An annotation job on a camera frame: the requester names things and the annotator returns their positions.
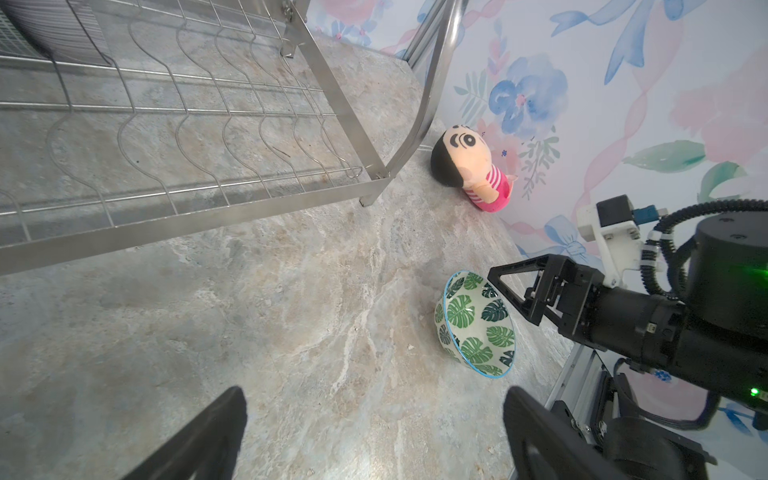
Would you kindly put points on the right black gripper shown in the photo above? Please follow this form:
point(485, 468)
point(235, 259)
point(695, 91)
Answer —
point(572, 296)

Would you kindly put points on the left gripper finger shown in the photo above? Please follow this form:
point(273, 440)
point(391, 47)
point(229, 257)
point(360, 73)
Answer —
point(206, 448)

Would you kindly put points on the green leaf pattern bowl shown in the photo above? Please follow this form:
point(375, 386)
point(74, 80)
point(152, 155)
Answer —
point(474, 326)

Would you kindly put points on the stainless steel dish rack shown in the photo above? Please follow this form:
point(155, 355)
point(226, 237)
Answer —
point(208, 114)

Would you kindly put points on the pink purple glass bowl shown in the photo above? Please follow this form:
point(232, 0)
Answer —
point(61, 30)

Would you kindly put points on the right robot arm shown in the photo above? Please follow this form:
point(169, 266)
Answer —
point(684, 293)

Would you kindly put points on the plush doll pink shirt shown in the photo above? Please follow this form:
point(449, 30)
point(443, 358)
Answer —
point(461, 159)

